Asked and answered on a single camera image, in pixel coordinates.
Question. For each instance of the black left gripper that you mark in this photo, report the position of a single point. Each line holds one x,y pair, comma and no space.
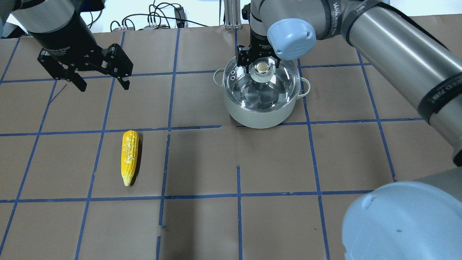
68,48

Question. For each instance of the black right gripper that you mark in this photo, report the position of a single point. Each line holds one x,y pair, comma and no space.
259,42

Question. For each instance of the glass pot lid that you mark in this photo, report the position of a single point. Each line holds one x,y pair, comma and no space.
262,87

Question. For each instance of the yellow corn cob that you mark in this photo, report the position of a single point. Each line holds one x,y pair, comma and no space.
129,156

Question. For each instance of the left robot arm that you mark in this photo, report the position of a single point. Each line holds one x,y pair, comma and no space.
51,16

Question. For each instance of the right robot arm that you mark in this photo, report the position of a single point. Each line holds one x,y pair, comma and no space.
407,220

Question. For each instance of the pale green cooking pot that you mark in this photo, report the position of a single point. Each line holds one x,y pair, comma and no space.
261,120

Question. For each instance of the small circuit board near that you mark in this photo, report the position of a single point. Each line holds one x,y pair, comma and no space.
125,25

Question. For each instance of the small circuit board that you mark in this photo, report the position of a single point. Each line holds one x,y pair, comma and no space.
125,25
154,26

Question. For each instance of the small circuit board far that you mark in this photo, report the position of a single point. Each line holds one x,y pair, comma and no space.
154,26

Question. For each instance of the black power adapter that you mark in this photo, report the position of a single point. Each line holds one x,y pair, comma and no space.
180,15

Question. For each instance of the brown paper table mat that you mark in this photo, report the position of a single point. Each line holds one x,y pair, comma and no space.
205,187

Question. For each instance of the aluminium frame post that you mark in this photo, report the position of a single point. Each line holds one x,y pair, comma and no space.
232,14

